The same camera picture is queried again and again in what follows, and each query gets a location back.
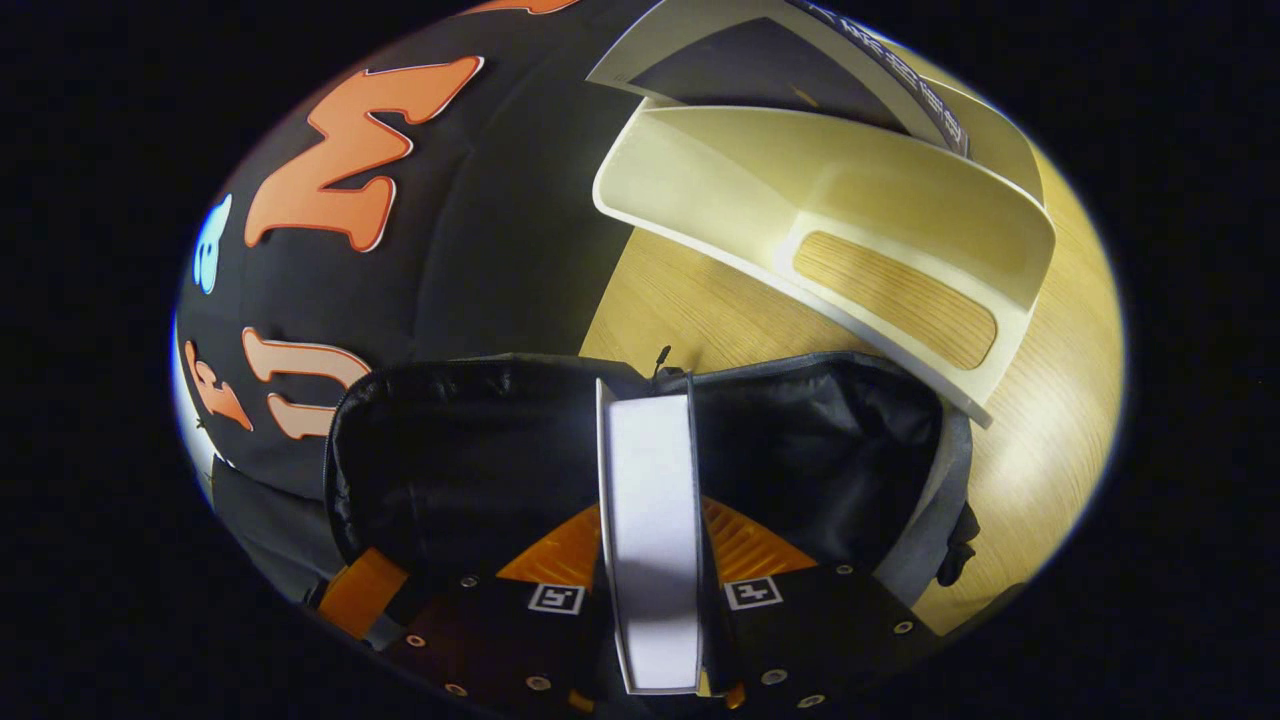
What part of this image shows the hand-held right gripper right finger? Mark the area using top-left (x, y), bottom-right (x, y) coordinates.
top-left (699, 495), bottom-right (938, 714)

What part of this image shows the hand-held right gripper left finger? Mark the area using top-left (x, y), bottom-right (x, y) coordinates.
top-left (384, 503), bottom-right (627, 717)

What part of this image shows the black schoolbag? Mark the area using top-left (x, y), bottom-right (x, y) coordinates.
top-left (321, 349), bottom-right (982, 643)

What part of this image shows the white plastic bookshelf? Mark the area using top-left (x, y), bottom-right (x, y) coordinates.
top-left (590, 100), bottom-right (1059, 430)

